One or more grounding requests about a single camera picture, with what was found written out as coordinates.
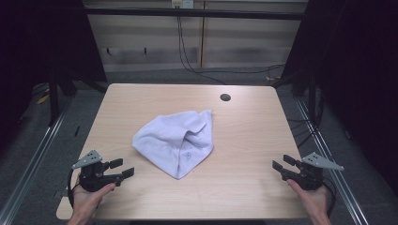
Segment black metal stand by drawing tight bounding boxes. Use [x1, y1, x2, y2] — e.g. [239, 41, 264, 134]
[47, 60, 79, 128]

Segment white wall power outlet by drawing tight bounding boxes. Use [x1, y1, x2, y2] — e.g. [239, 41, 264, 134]
[171, 0, 195, 9]

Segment person's right hand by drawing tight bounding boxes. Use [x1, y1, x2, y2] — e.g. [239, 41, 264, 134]
[286, 178, 329, 219]

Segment yellow floor object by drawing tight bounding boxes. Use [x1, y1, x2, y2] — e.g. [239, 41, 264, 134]
[36, 93, 51, 106]

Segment person's left hand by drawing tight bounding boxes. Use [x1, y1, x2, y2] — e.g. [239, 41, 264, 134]
[69, 183, 116, 221]

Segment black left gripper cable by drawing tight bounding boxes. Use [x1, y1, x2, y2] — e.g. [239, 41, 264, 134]
[67, 168, 80, 209]

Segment black horizontal frame bar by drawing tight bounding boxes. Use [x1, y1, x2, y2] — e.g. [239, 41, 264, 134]
[84, 7, 307, 22]

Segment aluminium floor rail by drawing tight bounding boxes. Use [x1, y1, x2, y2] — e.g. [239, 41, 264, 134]
[295, 97, 371, 225]
[0, 101, 73, 225]

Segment black hanging cable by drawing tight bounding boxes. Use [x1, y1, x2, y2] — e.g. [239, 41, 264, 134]
[176, 15, 227, 85]
[178, 15, 286, 76]

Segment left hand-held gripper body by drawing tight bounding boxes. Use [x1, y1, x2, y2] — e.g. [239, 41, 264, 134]
[71, 149, 118, 193]

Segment black cables beside rail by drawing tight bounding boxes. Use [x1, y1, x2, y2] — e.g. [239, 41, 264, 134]
[286, 85, 327, 149]

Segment black curtain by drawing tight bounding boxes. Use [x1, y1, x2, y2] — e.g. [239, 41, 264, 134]
[275, 0, 398, 196]
[0, 0, 108, 151]

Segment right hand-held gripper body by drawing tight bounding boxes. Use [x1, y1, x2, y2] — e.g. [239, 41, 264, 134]
[281, 152, 344, 191]

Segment white printed towel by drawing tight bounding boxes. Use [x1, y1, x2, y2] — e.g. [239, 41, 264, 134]
[131, 109, 215, 180]

